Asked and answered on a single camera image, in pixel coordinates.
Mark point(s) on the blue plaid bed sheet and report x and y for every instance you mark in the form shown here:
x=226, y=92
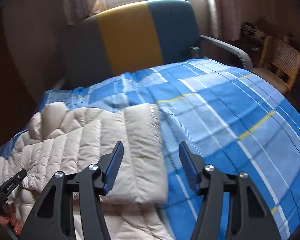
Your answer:
x=232, y=118

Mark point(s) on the beige quilted down jacket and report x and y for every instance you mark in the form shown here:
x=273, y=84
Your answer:
x=60, y=139

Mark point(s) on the grey yellow teal headboard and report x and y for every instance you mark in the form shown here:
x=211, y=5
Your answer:
x=127, y=38

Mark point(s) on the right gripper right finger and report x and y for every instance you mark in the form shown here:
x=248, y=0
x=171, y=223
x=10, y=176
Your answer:
x=249, y=216

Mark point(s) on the left hand red nails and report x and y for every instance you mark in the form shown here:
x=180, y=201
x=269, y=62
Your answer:
x=10, y=219

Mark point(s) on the pink right curtain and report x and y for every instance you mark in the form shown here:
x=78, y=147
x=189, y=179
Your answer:
x=225, y=16

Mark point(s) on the cluttered dark side table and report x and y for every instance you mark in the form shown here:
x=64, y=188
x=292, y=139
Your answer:
x=257, y=32

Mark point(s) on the wicker wooden chair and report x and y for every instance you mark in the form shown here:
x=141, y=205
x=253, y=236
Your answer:
x=279, y=64

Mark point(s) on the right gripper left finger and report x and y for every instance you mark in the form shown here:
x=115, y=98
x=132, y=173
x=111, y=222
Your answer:
x=52, y=215

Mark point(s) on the grey bed side rail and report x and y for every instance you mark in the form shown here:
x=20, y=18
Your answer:
x=212, y=48

